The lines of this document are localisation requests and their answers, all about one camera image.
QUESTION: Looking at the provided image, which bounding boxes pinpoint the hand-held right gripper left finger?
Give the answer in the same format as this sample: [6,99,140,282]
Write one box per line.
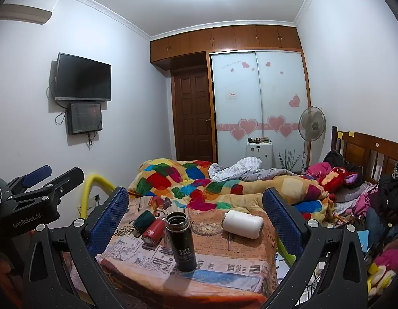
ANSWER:
[22,187,130,309]

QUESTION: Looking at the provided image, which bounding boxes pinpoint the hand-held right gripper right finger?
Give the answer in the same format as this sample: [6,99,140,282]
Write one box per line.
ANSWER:
[262,187,369,309]

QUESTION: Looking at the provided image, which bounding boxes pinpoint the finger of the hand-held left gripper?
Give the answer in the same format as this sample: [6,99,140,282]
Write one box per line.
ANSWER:
[6,167,86,213]
[6,165,53,197]

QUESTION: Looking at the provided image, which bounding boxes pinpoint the black cup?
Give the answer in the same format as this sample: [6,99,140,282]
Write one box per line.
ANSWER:
[165,212,197,272]

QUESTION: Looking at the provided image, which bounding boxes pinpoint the yellow foam tube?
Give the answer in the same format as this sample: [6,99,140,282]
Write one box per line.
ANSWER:
[80,173,117,219]

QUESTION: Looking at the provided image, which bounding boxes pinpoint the newspaper print tablecloth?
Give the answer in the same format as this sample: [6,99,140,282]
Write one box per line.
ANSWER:
[96,196,280,303]

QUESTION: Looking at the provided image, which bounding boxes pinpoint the dried twig bundle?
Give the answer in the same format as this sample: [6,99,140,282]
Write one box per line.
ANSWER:
[278,150,303,171]

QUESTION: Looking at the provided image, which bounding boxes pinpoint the pink cloth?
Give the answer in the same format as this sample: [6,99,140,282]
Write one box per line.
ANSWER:
[305,162,333,178]

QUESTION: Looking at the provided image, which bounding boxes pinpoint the small black monitor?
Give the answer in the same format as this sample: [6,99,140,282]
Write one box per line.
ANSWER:
[68,102,103,135]

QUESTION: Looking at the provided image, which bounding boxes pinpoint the red plush toy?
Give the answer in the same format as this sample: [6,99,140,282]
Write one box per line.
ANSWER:
[315,166,361,203]

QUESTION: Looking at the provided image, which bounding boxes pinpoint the grey striped cloth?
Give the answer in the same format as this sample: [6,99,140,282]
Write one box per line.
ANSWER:
[208,156,303,182]

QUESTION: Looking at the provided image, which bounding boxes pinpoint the colourful patchwork quilt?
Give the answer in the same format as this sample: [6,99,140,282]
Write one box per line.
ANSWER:
[128,158,338,222]

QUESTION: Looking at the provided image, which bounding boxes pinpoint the glass ashtray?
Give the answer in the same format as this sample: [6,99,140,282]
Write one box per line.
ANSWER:
[191,221,223,236]

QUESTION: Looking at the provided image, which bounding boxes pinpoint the standing fan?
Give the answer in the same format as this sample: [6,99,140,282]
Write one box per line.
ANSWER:
[298,106,326,171]

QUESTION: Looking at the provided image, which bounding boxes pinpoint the wooden headboard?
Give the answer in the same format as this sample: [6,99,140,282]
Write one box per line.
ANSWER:
[331,126,398,187]

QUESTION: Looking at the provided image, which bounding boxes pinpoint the yellow plush toy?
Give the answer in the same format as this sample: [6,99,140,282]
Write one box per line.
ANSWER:
[367,248,397,297]

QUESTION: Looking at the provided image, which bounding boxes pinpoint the pile of dark clothes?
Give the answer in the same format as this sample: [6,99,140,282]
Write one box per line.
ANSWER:
[376,161,398,222]

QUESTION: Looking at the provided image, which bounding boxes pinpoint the brown wooden door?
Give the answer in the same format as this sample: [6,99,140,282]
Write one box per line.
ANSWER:
[171,67,214,163]

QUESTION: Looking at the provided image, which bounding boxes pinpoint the wooden wardrobe with heart stickers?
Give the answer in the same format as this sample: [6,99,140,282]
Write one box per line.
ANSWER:
[150,25,312,171]

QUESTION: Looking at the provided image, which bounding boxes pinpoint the white air conditioner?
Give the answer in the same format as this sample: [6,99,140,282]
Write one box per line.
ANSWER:
[0,3,53,25]

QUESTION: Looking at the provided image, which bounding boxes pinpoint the black wall television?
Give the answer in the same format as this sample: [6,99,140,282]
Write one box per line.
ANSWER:
[55,52,112,101]

